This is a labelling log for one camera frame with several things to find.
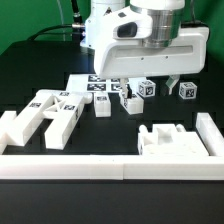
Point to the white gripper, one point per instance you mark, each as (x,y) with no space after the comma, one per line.
(143,41)

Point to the white chair seat piece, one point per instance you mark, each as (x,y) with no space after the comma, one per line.
(169,140)

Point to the robot base column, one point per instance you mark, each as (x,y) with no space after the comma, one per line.
(93,24)

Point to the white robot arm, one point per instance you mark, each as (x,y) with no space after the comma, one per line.
(148,38)

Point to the white marker cube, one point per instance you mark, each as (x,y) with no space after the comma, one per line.
(187,90)
(146,88)

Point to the white marker cube right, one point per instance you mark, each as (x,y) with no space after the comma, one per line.
(187,90)

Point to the white marker sheet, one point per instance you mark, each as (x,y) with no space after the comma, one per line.
(92,83)

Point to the white right side wall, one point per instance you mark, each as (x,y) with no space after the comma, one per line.
(210,134)

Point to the white wall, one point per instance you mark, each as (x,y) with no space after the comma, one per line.
(210,134)
(5,121)

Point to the white chair back frame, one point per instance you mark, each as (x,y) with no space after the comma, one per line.
(61,107)

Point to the white obstacle wall bar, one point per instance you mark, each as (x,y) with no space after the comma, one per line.
(123,167)

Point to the white left side wall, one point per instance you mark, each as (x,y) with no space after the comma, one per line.
(5,121)

